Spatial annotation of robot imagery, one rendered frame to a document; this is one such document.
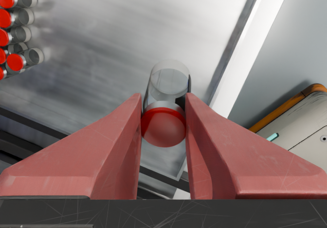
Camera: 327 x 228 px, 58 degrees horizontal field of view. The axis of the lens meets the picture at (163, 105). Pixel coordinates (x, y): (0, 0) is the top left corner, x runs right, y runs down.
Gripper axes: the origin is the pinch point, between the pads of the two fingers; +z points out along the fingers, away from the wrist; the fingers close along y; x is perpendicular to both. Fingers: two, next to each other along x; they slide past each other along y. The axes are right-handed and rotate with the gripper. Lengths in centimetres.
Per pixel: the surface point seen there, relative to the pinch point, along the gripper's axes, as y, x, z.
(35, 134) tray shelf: 19.0, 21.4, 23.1
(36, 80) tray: 17.4, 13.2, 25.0
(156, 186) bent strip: 0.9, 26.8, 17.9
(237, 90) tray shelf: -9.1, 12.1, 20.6
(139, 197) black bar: 3.3, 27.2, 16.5
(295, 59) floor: -52, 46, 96
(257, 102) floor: -40, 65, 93
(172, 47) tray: -1.1, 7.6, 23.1
